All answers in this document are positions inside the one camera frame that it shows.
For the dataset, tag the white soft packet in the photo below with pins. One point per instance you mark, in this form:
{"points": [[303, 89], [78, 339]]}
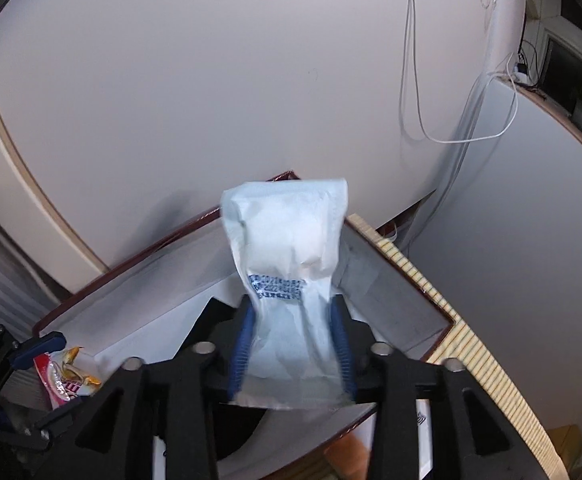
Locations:
{"points": [[286, 240]]}

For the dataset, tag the window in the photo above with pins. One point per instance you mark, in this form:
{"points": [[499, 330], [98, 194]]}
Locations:
{"points": [[571, 35]]}

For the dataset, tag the grey ribbed radiator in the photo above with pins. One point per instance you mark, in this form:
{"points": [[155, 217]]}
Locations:
{"points": [[6, 280]]}

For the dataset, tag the yellow striped bamboo mat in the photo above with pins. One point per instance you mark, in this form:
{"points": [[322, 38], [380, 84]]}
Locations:
{"points": [[476, 360]]}

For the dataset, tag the white cabinet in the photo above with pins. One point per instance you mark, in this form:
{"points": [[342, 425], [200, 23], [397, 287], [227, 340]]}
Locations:
{"points": [[196, 100]]}

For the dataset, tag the white power strip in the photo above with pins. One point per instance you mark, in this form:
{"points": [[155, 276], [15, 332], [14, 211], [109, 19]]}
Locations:
{"points": [[521, 72]]}

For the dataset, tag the red white snack packet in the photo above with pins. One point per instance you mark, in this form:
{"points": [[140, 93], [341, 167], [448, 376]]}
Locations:
{"points": [[66, 380]]}

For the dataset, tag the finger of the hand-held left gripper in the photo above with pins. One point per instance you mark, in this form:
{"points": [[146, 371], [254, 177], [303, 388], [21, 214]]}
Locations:
{"points": [[31, 427], [41, 347]]}

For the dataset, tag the dark red storage box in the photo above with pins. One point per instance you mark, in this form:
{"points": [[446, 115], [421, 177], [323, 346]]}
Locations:
{"points": [[136, 305]]}

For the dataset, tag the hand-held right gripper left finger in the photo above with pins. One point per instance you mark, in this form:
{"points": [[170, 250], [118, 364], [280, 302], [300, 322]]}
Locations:
{"points": [[241, 355]]}

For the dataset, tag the white cupboard with wooden top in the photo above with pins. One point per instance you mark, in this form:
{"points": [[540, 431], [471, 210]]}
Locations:
{"points": [[521, 235]]}

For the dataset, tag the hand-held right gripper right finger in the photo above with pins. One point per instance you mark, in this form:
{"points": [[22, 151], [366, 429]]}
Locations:
{"points": [[343, 355]]}

